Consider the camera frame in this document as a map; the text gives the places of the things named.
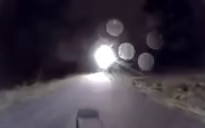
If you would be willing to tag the grey asphalt path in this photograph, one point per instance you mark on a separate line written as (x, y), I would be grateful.
(116, 100)

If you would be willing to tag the pale leaf-strewn grass verge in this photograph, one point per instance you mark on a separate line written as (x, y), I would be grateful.
(183, 91)

